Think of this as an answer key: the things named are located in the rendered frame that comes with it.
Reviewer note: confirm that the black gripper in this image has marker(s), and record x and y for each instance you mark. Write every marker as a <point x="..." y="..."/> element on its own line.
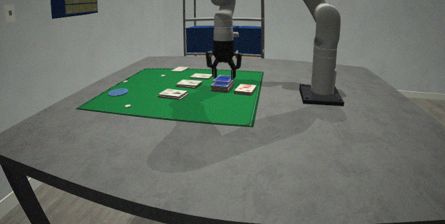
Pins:
<point x="225" y="56"/>

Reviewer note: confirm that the blue round disc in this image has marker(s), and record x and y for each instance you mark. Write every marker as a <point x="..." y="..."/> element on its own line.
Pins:
<point x="118" y="92"/>

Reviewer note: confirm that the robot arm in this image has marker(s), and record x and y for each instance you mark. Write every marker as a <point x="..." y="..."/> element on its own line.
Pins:
<point x="327" y="19"/>

